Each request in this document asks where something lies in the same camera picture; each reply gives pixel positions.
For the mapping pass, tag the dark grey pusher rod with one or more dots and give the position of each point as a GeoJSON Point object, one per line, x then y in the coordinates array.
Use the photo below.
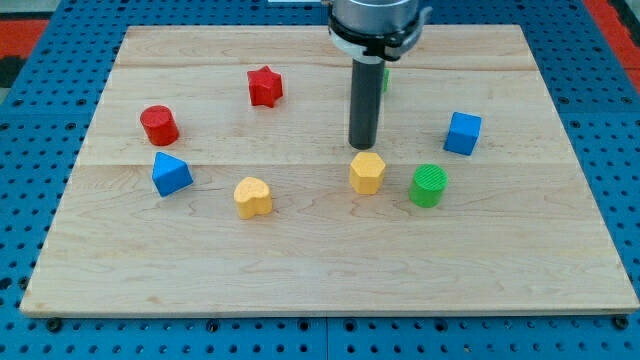
{"type": "Point", "coordinates": [365, 103]}

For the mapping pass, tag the yellow hexagon block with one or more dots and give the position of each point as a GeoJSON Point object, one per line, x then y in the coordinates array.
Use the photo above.
{"type": "Point", "coordinates": [366, 173]}

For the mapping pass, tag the green block behind rod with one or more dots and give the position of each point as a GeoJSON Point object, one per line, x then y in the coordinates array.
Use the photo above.
{"type": "Point", "coordinates": [385, 83]}

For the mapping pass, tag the red star block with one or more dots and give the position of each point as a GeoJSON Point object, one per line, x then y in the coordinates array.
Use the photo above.
{"type": "Point", "coordinates": [265, 87]}

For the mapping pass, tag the blue cube block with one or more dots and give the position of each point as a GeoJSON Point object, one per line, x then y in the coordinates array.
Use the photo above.
{"type": "Point", "coordinates": [463, 133]}

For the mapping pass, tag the green cylinder block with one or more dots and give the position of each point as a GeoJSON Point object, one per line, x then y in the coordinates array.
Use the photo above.
{"type": "Point", "coordinates": [428, 185]}

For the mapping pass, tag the yellow heart block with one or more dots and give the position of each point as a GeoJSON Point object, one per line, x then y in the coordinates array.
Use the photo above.
{"type": "Point", "coordinates": [252, 197]}

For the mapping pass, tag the light wooden board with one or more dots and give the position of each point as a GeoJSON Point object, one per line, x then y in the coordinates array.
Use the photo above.
{"type": "Point", "coordinates": [516, 232]}

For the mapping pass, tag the red cylinder block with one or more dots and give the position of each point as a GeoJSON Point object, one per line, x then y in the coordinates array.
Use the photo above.
{"type": "Point", "coordinates": [159, 125]}

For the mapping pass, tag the blue triangle block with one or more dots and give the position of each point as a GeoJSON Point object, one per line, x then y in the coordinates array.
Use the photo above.
{"type": "Point", "coordinates": [170, 174]}

